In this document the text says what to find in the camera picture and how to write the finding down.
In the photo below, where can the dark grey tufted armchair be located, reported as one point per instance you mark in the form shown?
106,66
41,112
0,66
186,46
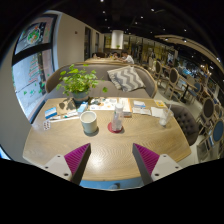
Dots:
186,123

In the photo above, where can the group of dining chairs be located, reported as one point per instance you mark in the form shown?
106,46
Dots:
208,107

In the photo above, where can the printed window sticker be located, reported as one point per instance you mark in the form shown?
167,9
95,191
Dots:
31,80

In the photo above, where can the white paper cup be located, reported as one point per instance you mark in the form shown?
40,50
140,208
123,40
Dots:
88,122

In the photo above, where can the small white and blue box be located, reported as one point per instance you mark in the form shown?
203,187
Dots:
139,104

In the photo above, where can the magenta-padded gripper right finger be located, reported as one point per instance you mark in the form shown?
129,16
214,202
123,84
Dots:
150,160

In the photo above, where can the grey chevron pillow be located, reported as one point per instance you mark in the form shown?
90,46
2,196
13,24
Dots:
126,78

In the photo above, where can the framed food poster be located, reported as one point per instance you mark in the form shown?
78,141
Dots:
33,35

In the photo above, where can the clear white-capped water bottle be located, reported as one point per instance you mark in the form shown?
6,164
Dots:
117,116

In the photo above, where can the group of ceiling lights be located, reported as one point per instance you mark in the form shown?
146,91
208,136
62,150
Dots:
152,9

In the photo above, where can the white napkin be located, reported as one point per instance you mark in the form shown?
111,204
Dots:
156,112

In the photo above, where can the colourful printed paper sheet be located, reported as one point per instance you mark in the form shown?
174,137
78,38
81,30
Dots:
103,105

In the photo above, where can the grey curved sofa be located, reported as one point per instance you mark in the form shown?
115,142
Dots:
100,90

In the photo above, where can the person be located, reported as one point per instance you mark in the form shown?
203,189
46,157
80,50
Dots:
128,59

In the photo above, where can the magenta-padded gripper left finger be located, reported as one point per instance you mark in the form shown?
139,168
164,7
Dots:
74,160

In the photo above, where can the green potted plant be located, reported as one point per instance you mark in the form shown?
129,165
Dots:
78,81

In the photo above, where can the white tube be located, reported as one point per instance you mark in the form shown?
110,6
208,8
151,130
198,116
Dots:
65,118

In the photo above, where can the yellow card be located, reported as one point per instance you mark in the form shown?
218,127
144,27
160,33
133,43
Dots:
160,103

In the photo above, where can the clear plastic cup with straw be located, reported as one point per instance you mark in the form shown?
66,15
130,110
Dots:
165,117

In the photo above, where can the pill blister pack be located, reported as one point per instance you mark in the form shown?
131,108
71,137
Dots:
46,125

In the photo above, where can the flat round red coaster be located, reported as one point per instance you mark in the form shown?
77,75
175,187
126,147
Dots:
110,128

